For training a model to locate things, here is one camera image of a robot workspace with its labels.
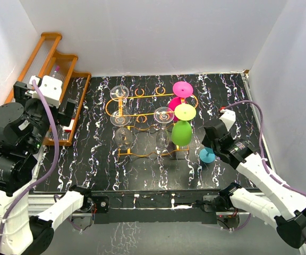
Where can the clear wine glass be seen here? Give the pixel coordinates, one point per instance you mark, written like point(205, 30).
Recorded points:
point(163, 116)
point(120, 95)

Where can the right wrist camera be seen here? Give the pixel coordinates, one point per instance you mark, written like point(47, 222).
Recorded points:
point(228, 117)

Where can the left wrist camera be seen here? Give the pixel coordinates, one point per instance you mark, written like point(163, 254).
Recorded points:
point(50, 87)

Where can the blue wine glass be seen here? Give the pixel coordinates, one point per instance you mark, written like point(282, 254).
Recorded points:
point(207, 155)

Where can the green wine glass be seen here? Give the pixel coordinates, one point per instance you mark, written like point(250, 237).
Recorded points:
point(182, 129)

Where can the pink wine glass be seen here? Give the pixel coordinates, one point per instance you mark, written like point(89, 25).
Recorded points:
point(181, 90)

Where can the red white eraser block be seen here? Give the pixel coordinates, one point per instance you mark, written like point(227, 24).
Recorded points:
point(70, 127)

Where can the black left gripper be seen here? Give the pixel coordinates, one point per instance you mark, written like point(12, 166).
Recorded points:
point(64, 117)

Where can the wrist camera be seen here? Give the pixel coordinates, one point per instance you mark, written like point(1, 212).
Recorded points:
point(228, 117)
point(50, 87)

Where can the pink capped marker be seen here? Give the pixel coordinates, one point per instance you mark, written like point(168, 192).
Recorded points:
point(56, 70)

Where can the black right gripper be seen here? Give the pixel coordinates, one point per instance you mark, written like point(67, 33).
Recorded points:
point(205, 140)

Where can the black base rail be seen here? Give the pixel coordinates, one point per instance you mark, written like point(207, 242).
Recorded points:
point(164, 206)

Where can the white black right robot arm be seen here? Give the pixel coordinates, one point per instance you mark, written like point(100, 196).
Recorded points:
point(281, 208)

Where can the gold wire wine glass rack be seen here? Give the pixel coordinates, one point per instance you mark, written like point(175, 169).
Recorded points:
point(137, 121)

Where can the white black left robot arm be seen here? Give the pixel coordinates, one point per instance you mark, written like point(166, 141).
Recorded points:
point(24, 124)

